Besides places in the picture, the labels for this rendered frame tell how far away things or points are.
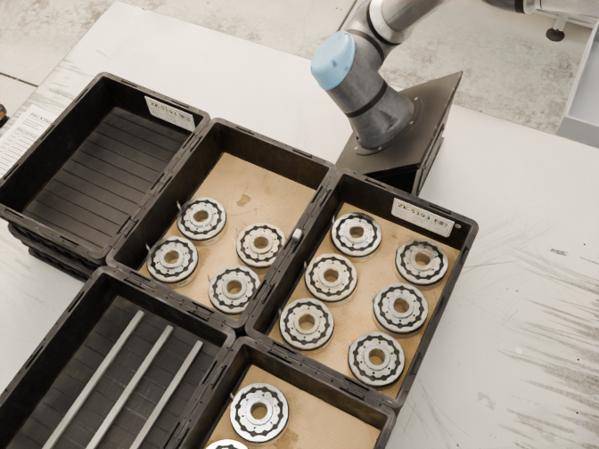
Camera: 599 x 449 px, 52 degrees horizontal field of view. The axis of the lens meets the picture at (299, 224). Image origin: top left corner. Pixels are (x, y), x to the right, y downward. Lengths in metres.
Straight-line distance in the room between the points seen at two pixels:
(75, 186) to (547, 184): 1.10
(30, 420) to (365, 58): 0.96
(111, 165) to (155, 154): 0.10
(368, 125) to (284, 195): 0.24
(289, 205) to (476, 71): 1.65
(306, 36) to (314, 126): 1.31
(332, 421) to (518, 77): 2.01
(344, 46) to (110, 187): 0.59
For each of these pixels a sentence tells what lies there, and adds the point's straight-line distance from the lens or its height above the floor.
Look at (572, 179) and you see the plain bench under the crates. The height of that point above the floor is 0.70.
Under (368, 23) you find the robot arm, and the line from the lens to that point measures 1.39.
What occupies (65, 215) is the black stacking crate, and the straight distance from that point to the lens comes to 1.40.
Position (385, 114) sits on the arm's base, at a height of 0.91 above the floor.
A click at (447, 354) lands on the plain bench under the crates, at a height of 0.70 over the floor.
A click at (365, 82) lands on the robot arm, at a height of 0.97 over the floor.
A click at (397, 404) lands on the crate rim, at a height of 0.93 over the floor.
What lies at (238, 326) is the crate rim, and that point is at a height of 0.93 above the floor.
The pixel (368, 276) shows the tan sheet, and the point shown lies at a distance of 1.23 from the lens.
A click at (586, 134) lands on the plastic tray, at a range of 1.21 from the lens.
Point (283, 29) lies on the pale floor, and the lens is 2.92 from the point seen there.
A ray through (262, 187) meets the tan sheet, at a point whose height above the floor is 0.83.
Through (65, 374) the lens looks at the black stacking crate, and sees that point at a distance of 1.24.
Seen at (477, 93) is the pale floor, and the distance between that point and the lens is 2.72.
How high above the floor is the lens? 1.94
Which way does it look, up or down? 59 degrees down
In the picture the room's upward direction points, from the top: 2 degrees counter-clockwise
